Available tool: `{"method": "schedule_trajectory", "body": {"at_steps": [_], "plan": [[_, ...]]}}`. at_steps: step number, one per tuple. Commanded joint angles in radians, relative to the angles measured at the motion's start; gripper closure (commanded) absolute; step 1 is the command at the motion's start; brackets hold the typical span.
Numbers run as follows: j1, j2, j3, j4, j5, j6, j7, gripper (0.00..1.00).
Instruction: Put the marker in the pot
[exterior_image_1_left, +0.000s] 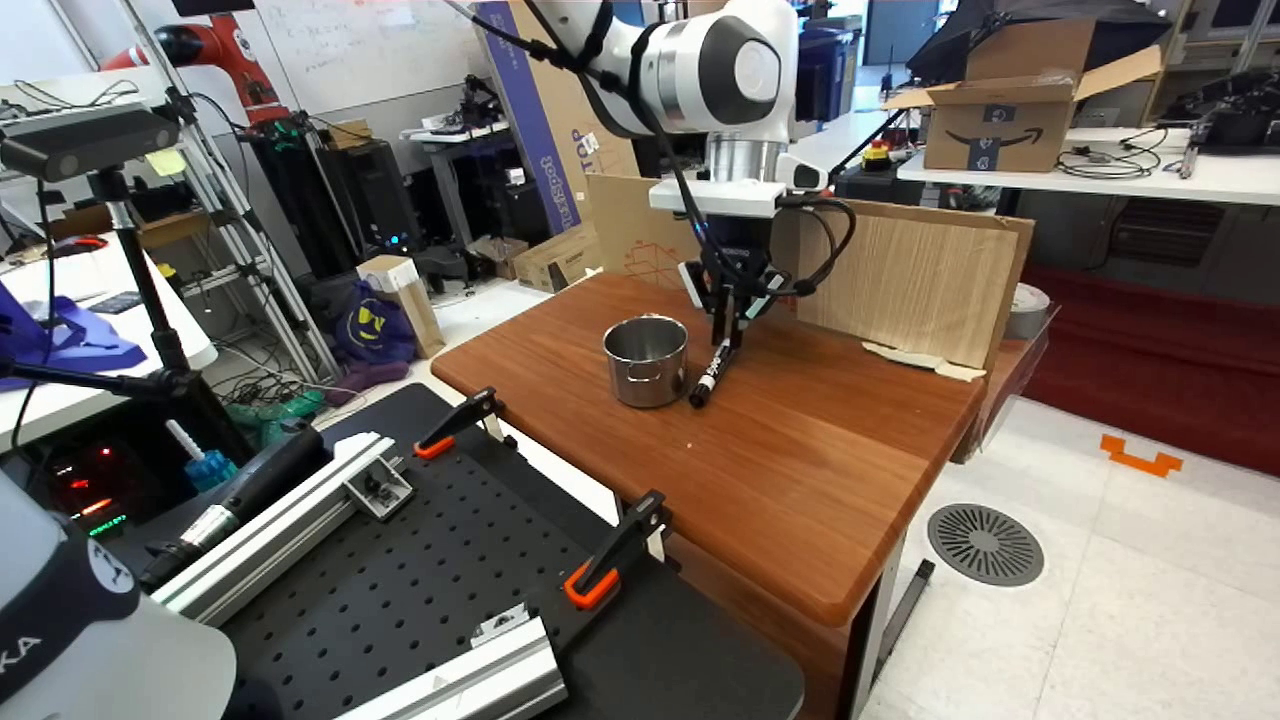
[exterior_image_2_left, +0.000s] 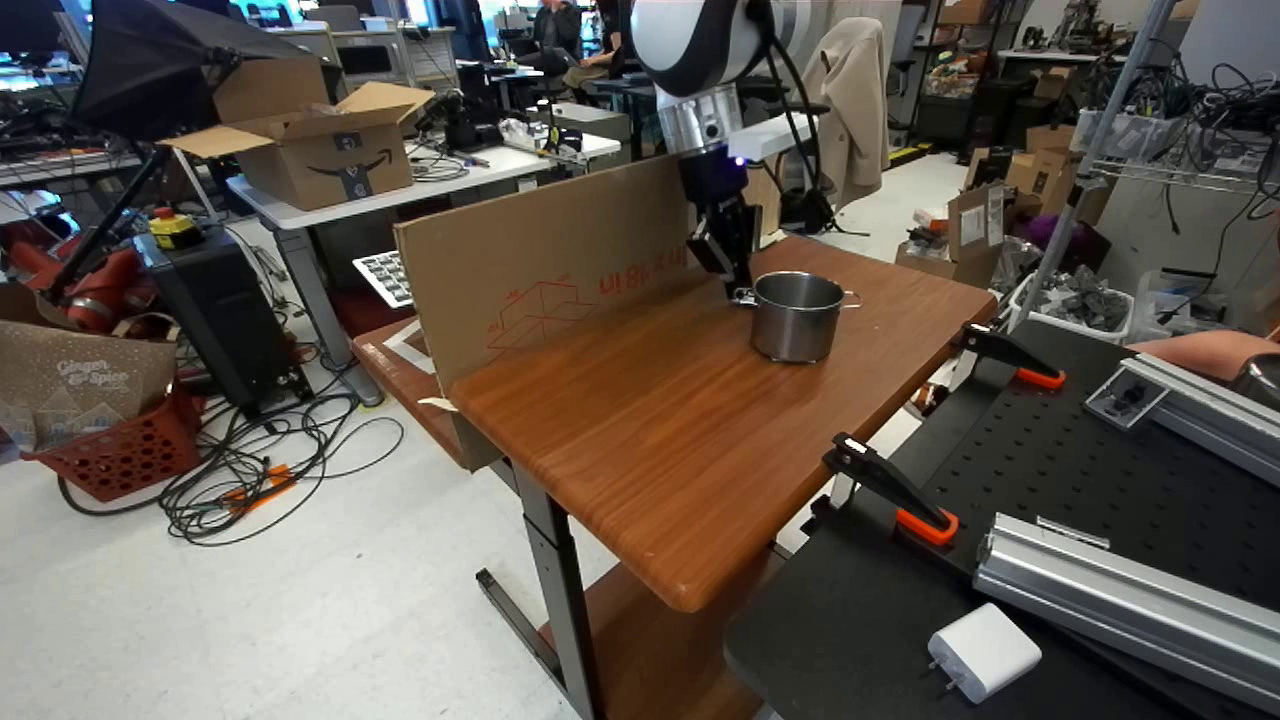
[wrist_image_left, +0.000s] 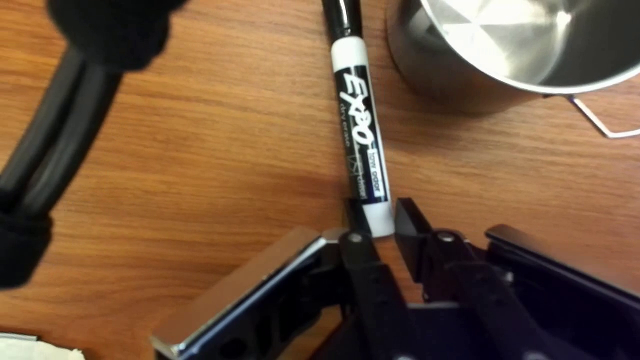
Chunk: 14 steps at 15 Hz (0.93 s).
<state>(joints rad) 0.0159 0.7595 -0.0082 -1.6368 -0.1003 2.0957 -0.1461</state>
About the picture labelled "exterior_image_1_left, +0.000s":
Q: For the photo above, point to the black and orange clamp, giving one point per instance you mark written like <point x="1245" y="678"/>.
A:
<point x="612" y="555"/>
<point x="455" y="425"/>

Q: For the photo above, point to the camera on tripod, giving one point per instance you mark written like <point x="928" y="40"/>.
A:
<point x="85" y="140"/>

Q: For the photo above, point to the whiteboard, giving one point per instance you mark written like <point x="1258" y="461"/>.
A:
<point x="360" y="50"/>

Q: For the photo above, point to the tall cardboard box purple side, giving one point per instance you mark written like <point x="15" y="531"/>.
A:
<point x="550" y="120"/>

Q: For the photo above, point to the aluminium ladder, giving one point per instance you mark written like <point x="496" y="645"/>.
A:
<point x="255" y="260"/>

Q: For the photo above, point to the grey desk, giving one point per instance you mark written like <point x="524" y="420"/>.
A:
<point x="455" y="135"/>

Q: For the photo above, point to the red emergency stop button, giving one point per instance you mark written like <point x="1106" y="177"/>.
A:
<point x="877" y="155"/>

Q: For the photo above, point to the aluminium rail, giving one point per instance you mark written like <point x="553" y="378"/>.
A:
<point x="470" y="680"/>
<point x="280" y="530"/>

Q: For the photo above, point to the strip of masking tape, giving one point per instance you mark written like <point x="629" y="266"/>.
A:
<point x="925" y="360"/>

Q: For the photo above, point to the round floor vent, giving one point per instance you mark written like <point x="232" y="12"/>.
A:
<point x="985" y="545"/>

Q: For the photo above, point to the grey tape roll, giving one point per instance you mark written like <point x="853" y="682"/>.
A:
<point x="1027" y="310"/>

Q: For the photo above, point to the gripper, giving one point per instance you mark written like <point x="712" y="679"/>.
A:
<point x="742" y="252"/>

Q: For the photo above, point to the row of black computer towers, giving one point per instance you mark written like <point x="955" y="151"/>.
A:
<point x="340" y="200"/>

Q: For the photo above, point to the black cylindrical tool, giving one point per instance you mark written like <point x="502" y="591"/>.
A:
<point x="250" y="495"/>

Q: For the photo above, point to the red robot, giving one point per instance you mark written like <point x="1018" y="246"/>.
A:
<point x="225" y="55"/>

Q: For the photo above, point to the green plastic item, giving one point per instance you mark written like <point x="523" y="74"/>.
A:
<point x="285" y="410"/>

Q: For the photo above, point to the blue bin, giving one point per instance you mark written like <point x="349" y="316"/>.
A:
<point x="825" y="70"/>

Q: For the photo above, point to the black computer with lights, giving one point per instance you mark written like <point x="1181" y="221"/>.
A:
<point x="95" y="485"/>

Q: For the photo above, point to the open cardboard box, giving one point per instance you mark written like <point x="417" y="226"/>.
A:
<point x="1000" y="120"/>

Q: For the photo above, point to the blue bag yellow print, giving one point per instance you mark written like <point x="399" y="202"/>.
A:
<point x="372" y="325"/>

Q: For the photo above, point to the brown cardboard sheet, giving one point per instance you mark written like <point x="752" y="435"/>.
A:
<point x="630" y="230"/>

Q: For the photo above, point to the black marker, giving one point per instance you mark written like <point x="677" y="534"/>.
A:
<point x="711" y="376"/>

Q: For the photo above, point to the small cardboard box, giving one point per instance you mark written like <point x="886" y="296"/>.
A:
<point x="560" y="262"/>

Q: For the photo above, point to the light wooden board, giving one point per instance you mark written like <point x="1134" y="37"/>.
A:
<point x="905" y="280"/>

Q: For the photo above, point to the small steel pot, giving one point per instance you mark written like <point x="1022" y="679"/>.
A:
<point x="645" y="365"/>

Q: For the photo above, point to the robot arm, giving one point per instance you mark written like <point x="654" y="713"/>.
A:
<point x="735" y="70"/>

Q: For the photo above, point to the white round-edged table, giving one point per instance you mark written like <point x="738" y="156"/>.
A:
<point x="60" y="400"/>

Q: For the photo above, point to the black photo umbrella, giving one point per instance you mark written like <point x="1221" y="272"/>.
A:
<point x="960" y="40"/>

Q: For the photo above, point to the tan box white top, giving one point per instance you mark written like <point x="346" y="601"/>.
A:
<point x="405" y="290"/>

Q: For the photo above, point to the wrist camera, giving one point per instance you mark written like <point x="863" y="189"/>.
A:
<point x="715" y="197"/>

